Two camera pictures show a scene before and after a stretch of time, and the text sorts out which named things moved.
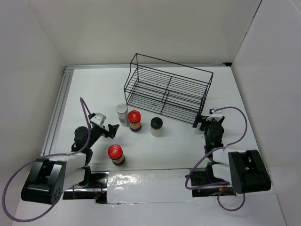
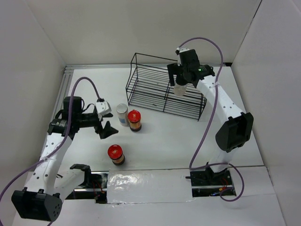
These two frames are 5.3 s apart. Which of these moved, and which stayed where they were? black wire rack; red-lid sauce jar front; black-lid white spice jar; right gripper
Moved: black-lid white spice jar; right gripper
Stayed: black wire rack; red-lid sauce jar front
